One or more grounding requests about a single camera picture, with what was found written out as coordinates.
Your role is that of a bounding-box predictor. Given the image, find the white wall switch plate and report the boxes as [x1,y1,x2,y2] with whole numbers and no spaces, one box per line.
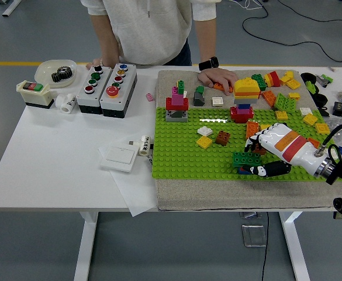
[100,145,139,173]

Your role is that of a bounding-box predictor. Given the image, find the person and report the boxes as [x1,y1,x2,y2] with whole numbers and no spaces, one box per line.
[80,0,239,96]

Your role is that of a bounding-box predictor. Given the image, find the white pipe tee fitting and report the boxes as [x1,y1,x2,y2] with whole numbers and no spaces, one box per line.
[55,92,77,114]

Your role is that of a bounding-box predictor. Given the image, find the white labelled tube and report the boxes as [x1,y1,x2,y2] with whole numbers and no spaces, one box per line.
[138,135,151,156]

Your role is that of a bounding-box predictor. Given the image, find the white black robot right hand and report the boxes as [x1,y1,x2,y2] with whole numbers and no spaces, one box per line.
[242,122,330,178]

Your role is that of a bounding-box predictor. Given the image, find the dark green chunky brick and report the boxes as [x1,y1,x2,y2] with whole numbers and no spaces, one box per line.
[251,73,267,91]

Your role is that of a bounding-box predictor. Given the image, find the long black floor cable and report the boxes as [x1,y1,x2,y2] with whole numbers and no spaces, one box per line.
[241,0,342,71]

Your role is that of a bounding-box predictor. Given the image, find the person's left hand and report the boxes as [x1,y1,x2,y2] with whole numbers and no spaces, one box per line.
[196,67,239,96]

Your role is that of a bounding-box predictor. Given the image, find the grey four-button control box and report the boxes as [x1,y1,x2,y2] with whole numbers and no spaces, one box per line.
[75,64,113,114]

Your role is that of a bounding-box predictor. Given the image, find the red pink grey brick tower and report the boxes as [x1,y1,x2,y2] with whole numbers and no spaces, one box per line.
[165,79,189,123]

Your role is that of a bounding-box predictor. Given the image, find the green and grey clip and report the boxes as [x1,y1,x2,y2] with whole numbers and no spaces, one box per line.
[316,73,334,88]

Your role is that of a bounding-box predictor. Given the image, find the black tape roll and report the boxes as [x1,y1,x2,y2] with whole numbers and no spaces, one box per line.
[300,72,317,84]

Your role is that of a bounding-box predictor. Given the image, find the black metal gear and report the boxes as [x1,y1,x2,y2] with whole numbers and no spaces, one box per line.
[51,66,74,83]

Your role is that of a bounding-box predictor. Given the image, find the black ring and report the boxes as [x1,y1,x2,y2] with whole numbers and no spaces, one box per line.
[313,93,329,107]

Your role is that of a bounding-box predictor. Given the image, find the dark green long brick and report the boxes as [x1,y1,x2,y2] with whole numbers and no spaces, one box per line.
[232,151,262,168]

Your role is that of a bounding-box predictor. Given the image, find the black wrist watch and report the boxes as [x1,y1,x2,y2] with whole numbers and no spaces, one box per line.
[198,56,220,71]

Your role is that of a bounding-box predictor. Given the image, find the white plastic bowl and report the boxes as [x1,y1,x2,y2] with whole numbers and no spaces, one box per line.
[34,59,78,88]

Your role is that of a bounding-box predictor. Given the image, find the clear plastic bag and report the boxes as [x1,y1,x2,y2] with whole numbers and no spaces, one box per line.
[324,116,342,147]

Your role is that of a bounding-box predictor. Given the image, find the grey-brown mat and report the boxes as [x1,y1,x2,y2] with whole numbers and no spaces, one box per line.
[156,69,342,212]

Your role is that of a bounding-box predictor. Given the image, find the green studded baseplate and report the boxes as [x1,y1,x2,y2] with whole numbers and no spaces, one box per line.
[152,107,342,182]

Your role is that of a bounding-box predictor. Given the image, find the white table leg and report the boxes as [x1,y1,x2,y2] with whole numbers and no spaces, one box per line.
[72,211,99,281]
[278,211,310,281]

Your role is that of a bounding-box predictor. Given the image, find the burger-shaped multicolour brick tower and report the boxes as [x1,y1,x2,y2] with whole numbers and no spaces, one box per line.
[230,76,261,124]

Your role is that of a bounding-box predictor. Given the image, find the lime green flat plate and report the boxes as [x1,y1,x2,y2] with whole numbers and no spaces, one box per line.
[283,97,297,114]
[273,92,288,111]

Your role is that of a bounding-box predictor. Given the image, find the grey slope brick green top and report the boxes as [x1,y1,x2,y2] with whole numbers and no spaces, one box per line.
[192,85,206,107]

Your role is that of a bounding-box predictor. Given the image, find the grey emergency-stop control box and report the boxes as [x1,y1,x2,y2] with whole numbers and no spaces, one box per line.
[99,63,138,119]

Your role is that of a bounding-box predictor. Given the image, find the cream red-green switch box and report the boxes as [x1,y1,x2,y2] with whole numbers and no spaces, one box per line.
[15,80,56,109]

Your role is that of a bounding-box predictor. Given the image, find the white distant table foot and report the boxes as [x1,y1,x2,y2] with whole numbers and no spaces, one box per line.
[1,0,22,17]

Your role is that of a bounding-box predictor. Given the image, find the red yellow orange curved bricks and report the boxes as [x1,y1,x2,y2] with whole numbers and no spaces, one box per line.
[263,70,282,88]

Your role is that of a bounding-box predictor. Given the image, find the white paper sheet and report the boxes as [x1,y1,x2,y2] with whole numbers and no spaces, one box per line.
[98,145,159,218]

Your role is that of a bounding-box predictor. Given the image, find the yellow brick pair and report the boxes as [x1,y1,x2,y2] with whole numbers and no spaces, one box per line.
[279,70,295,85]

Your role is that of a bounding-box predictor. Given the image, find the black power cable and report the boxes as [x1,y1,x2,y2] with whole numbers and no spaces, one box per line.
[260,211,270,281]

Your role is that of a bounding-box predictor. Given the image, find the white floor cable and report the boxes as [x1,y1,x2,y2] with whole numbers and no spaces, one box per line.
[228,0,264,10]

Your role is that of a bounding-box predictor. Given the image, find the person's right hand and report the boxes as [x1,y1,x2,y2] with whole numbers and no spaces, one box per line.
[85,57,104,70]

